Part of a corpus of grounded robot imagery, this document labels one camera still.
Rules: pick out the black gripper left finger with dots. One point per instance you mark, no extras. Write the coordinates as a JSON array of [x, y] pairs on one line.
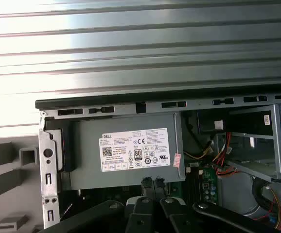
[[141, 218]]

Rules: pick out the green motherboard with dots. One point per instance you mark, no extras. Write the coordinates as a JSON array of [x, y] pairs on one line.
[[207, 173]]

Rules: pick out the grey parts rack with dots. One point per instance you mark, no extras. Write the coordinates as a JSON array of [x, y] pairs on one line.
[[6, 184]]

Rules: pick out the grey power supply unit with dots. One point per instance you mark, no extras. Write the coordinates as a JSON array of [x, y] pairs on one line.
[[87, 145]]

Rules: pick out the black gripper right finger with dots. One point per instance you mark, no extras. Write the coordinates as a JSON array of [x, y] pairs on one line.
[[177, 221]]

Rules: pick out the black open PC case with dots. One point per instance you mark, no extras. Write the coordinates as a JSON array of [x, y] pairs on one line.
[[82, 103]]

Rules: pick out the metal optical drive cage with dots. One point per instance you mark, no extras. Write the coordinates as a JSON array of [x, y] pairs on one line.
[[277, 136]]

